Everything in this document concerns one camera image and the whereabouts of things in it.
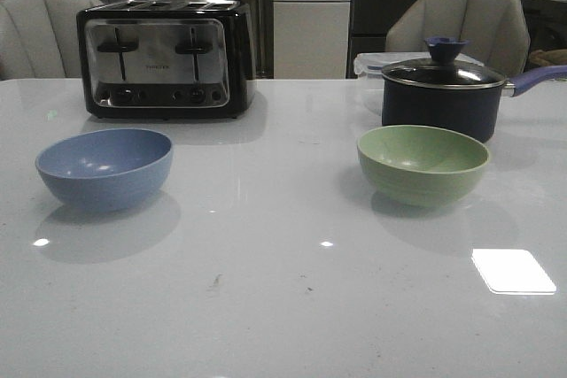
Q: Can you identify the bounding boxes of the green bowl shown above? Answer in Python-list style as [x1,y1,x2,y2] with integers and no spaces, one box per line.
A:
[357,125,491,207]

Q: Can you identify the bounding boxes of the blue bowl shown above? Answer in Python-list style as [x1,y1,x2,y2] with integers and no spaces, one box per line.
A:
[35,128,174,212]

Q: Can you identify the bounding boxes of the clear plastic food container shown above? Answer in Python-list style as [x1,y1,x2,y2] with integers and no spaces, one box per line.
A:
[353,50,484,116]

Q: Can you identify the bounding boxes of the white refrigerator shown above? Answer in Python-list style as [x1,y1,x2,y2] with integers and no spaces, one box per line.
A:
[273,0,351,80]

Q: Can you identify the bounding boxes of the dark blue saucepan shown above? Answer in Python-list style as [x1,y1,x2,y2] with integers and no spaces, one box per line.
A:
[382,66,566,143]

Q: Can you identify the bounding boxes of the black chrome four-slot toaster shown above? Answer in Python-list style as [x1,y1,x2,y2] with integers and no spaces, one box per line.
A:
[76,0,256,119]

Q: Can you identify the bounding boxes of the glass pot lid blue knob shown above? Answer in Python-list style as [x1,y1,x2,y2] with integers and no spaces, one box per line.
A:
[382,36,505,89]

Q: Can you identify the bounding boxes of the dark counter cabinet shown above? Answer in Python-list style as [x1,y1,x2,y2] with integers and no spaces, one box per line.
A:
[346,0,567,79]

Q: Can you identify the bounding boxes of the beige chair right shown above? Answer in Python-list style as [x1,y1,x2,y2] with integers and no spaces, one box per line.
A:
[385,0,531,77]

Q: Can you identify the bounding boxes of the beige chair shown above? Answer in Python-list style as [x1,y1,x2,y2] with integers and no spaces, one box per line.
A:
[385,0,531,77]
[1,0,102,81]

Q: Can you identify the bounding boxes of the beige chair left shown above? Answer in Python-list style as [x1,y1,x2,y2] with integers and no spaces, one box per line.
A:
[1,0,102,81]

